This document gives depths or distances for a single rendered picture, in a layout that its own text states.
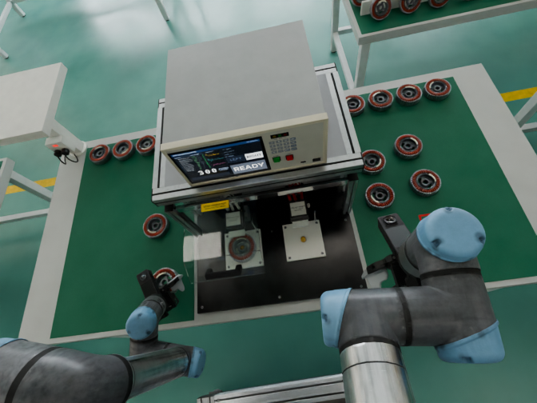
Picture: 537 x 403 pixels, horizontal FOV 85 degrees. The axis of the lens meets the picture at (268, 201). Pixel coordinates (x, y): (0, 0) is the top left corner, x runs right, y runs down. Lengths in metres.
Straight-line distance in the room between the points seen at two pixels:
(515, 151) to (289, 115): 1.06
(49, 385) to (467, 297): 0.59
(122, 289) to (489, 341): 1.25
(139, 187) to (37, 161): 1.93
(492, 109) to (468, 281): 1.29
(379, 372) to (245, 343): 1.60
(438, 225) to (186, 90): 0.73
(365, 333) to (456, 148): 1.19
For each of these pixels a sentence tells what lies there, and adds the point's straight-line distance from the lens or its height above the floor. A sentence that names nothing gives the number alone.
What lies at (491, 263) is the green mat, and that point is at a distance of 1.33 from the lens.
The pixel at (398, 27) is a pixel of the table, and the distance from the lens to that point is 1.99.
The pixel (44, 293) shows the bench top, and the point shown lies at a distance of 1.65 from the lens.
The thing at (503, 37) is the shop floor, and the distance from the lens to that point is 3.35.
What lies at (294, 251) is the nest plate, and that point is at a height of 0.78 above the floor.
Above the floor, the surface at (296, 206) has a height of 0.92.
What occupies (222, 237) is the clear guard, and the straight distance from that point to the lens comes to 0.93.
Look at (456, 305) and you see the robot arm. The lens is 0.45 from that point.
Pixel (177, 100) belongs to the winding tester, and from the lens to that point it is 0.91.
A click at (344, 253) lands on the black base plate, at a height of 0.77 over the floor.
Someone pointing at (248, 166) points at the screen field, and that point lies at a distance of 0.88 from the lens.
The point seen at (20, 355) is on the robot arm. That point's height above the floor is 1.45.
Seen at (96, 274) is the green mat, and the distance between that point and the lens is 1.51.
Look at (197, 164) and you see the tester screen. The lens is 0.87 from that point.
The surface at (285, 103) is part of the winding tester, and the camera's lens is 0.81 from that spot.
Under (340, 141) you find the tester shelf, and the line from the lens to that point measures 0.97.
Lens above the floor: 1.90
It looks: 64 degrees down
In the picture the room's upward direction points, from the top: 21 degrees counter-clockwise
